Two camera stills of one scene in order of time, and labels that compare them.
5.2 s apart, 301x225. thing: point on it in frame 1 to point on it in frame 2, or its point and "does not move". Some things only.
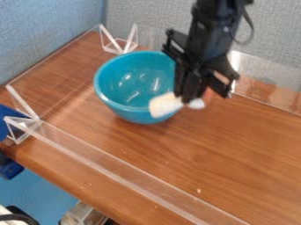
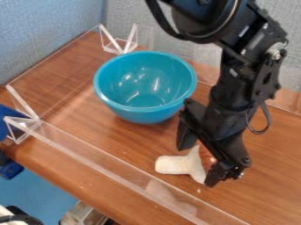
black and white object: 13,215 does not move
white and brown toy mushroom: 168,104 to 182,164
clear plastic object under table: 82,214 does not move
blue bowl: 130,78 does not move
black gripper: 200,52 to 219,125
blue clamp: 11,168 does not move
